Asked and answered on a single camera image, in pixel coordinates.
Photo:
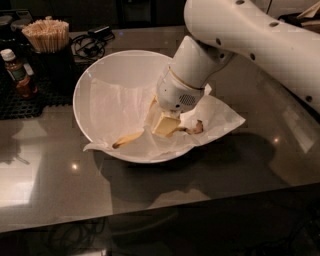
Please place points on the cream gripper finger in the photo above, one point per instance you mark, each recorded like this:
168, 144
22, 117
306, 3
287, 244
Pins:
152, 103
164, 123

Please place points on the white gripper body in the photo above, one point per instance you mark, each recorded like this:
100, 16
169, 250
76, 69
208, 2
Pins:
175, 93

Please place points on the yellow banana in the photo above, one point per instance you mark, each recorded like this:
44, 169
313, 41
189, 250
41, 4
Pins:
129, 138

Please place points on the white paper liner sheet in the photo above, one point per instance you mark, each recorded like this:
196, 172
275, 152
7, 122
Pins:
117, 111

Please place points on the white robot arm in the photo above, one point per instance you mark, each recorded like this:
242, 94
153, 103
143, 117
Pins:
290, 54

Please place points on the large white bowl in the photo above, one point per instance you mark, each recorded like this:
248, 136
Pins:
130, 69

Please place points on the black power adapter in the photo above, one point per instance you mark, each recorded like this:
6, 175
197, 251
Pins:
99, 31

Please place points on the black stick holder cup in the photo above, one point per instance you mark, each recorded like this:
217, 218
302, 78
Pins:
60, 68

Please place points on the bundle of wooden stir sticks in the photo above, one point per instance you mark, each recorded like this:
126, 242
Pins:
48, 35

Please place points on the small brown sauce bottle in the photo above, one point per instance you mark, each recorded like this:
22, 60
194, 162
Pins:
24, 85

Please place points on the black rubber grid mat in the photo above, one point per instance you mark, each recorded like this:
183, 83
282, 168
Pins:
14, 107

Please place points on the dark lidded jar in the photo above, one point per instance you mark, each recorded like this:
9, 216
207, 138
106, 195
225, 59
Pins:
11, 35

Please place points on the black wire condiment rack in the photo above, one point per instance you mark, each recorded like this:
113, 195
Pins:
308, 19

